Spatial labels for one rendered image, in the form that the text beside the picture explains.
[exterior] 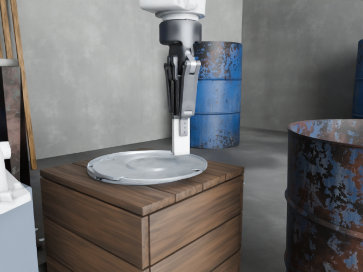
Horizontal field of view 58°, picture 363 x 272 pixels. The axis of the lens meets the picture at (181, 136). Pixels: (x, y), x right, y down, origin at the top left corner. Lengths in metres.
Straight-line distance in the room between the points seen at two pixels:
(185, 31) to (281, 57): 3.32
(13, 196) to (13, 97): 0.64
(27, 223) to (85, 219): 0.33
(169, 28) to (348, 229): 0.46
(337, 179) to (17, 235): 0.51
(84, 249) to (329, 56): 3.17
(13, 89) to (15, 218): 0.60
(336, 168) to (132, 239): 0.40
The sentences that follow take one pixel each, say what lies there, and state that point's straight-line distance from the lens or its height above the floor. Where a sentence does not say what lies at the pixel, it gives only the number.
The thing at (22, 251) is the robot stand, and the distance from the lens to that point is 0.50.
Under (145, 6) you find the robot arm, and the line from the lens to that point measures 0.55.
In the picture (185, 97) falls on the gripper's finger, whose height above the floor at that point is 0.56.
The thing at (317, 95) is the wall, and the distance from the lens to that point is 3.67.
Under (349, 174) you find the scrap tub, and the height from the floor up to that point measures 0.43.
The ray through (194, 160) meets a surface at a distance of 0.90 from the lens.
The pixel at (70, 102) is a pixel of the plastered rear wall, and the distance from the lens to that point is 2.70.
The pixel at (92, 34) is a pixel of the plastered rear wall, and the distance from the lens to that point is 2.82.
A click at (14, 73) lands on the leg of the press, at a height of 0.60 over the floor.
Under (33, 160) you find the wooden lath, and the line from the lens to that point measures 2.35.
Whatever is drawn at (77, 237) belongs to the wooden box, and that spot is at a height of 0.21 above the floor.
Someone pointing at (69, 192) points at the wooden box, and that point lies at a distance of 0.84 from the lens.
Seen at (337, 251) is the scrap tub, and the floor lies 0.28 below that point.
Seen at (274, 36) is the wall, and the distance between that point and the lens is 3.94.
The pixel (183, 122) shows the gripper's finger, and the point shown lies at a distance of 0.59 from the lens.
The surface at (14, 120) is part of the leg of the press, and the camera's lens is 1.03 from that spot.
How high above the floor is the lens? 0.59
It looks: 10 degrees down
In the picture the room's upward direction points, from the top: straight up
